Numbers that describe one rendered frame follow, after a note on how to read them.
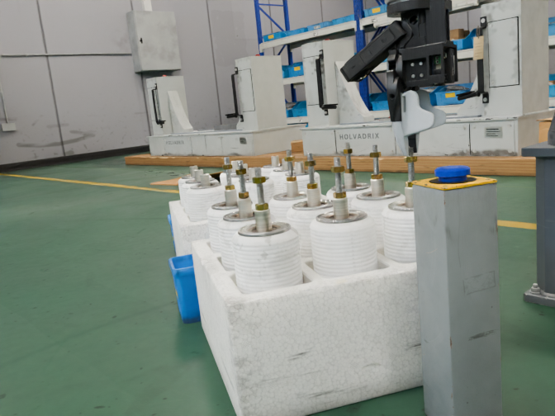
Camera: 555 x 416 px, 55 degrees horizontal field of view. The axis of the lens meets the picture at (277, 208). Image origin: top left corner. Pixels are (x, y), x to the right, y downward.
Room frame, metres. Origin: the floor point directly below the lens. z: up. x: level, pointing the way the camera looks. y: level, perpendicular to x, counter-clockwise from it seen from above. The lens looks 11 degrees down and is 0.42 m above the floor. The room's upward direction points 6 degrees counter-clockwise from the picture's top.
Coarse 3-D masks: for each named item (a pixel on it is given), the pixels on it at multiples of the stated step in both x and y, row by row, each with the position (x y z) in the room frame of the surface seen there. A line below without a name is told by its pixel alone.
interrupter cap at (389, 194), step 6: (366, 192) 0.95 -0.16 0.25; (384, 192) 0.93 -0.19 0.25; (390, 192) 0.92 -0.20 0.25; (396, 192) 0.92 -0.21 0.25; (360, 198) 0.90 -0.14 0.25; (366, 198) 0.89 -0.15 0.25; (372, 198) 0.88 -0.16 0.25; (378, 198) 0.88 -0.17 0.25; (384, 198) 0.88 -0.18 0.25; (390, 198) 0.88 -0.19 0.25
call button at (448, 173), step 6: (438, 168) 0.63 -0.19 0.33; (444, 168) 0.62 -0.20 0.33; (450, 168) 0.61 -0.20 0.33; (456, 168) 0.61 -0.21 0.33; (462, 168) 0.61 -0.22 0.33; (468, 168) 0.61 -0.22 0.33; (438, 174) 0.62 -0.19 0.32; (444, 174) 0.61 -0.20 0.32; (450, 174) 0.61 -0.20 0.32; (456, 174) 0.61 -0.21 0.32; (462, 174) 0.61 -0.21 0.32; (468, 174) 0.61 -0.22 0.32; (444, 180) 0.62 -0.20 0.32; (450, 180) 0.61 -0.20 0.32; (456, 180) 0.61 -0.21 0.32; (462, 180) 0.61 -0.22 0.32
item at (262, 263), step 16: (240, 240) 0.71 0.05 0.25; (256, 240) 0.70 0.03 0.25; (272, 240) 0.70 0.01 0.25; (288, 240) 0.71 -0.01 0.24; (240, 256) 0.71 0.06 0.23; (256, 256) 0.70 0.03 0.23; (272, 256) 0.69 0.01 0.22; (288, 256) 0.70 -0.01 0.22; (240, 272) 0.71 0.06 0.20; (256, 272) 0.70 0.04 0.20; (272, 272) 0.69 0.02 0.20; (288, 272) 0.70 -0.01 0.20; (240, 288) 0.72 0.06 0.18; (256, 288) 0.70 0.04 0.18; (272, 288) 0.69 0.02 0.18
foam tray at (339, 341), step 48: (288, 288) 0.69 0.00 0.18; (336, 288) 0.69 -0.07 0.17; (384, 288) 0.70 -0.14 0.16; (240, 336) 0.65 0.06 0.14; (288, 336) 0.67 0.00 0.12; (336, 336) 0.68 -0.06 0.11; (384, 336) 0.70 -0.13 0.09; (240, 384) 0.65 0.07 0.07; (288, 384) 0.67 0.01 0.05; (336, 384) 0.68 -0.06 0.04; (384, 384) 0.70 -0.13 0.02
